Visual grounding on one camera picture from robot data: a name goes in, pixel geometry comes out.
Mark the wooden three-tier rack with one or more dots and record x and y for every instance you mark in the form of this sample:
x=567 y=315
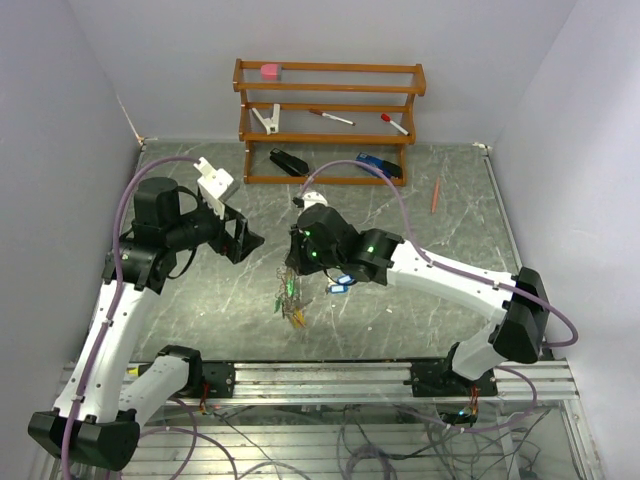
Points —
x=358 y=92

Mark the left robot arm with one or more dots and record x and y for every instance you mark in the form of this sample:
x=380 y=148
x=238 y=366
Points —
x=97 y=420

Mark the blue tag key lower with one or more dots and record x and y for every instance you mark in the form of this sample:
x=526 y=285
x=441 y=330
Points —
x=334 y=288

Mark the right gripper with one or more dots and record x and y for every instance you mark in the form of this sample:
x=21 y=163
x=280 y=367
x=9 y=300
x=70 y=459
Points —
x=295 y=258

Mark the blue tag key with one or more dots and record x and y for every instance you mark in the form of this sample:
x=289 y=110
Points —
x=346 y=280
x=334 y=288

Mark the black stapler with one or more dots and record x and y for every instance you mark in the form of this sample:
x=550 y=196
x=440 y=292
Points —
x=290 y=164

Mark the pink eraser block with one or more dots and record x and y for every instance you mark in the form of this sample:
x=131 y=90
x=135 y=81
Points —
x=271 y=72

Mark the aluminium frame rail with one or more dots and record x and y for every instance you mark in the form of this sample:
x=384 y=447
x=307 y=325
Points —
x=281 y=383

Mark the orange pencil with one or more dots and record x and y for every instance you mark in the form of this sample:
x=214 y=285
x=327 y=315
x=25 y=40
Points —
x=435 y=196

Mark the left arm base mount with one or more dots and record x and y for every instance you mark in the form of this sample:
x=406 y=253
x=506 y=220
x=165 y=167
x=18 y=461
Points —
x=214 y=379

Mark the metal disc keyring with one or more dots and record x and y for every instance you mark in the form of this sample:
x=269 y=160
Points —
x=289 y=301

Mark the blue stapler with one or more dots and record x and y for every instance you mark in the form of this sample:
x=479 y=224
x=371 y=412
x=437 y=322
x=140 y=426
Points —
x=389 y=169

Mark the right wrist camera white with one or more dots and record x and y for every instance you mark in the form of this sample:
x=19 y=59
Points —
x=309 y=199

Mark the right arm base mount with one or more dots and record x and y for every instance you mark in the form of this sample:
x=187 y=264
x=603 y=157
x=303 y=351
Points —
x=429 y=377

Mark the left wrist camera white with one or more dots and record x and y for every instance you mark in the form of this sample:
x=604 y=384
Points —
x=215 y=185

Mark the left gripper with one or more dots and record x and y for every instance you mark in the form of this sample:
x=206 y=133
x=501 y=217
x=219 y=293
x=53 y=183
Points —
x=234 y=247

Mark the red-capped white marker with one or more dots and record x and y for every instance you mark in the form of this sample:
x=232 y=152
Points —
x=387 y=119

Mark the blue tag key upper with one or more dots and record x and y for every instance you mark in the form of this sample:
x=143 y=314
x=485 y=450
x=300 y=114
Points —
x=346 y=280

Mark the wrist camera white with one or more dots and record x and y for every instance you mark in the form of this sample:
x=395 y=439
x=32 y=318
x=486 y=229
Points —
x=309 y=199
x=215 y=185

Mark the white plastic clamp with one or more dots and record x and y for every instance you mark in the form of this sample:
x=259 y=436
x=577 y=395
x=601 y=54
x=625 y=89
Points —
x=270 y=124

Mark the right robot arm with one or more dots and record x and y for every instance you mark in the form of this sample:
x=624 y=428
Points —
x=515 y=306

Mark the red-capped marker pen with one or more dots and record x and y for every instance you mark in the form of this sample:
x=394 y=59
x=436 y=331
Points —
x=332 y=117

